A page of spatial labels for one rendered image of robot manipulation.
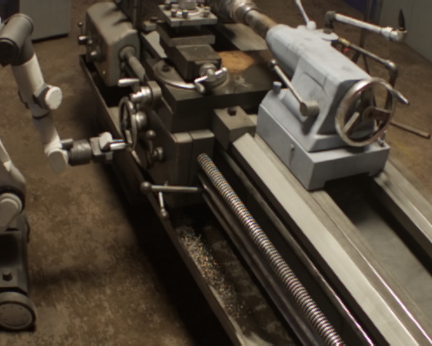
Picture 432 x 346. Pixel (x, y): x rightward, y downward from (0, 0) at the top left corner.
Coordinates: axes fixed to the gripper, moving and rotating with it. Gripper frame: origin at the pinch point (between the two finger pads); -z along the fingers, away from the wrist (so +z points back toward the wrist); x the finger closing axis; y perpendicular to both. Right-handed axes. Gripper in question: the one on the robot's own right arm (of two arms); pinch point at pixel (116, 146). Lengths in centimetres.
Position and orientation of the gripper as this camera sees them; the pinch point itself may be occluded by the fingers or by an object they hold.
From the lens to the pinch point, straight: 211.7
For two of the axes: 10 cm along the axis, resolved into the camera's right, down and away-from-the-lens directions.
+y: -2.2, 6.1, 7.6
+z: -9.1, 1.6, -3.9
